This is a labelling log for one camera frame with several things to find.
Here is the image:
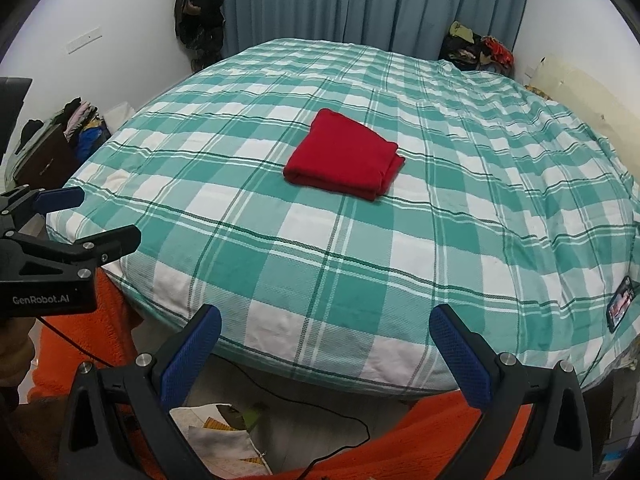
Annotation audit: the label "red sweater with white dog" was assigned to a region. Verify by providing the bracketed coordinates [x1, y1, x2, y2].
[283, 108, 405, 202]

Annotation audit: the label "clothes pile on left box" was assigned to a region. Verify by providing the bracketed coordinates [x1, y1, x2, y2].
[4, 96, 137, 191]

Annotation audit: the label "clothes pile by curtain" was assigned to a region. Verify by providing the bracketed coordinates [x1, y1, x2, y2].
[438, 21, 514, 77]

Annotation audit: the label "papers on floor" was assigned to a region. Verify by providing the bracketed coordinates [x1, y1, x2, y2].
[169, 403, 272, 479]

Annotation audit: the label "orange fuzzy trousers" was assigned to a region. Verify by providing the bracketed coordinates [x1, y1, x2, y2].
[27, 268, 534, 480]

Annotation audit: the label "smartphone on bed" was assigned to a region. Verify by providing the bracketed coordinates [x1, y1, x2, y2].
[605, 275, 636, 333]

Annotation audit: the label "teal white plaid bed cover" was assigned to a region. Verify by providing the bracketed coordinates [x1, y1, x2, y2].
[47, 39, 639, 396]

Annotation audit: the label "black cable on floor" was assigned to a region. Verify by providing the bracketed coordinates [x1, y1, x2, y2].
[37, 316, 372, 480]

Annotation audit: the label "white wall switch plate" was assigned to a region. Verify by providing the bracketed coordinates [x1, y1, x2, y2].
[65, 27, 103, 54]

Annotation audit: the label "black clothes hanging on wall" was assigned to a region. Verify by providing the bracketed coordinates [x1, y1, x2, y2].
[174, 0, 226, 73]

